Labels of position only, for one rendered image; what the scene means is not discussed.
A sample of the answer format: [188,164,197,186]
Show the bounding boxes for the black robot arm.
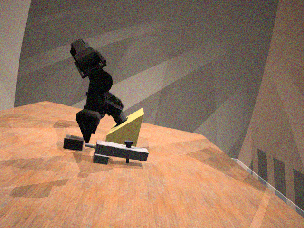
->
[70,39,128,127]

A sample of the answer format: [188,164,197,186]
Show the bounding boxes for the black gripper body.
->
[75,89,107,125]

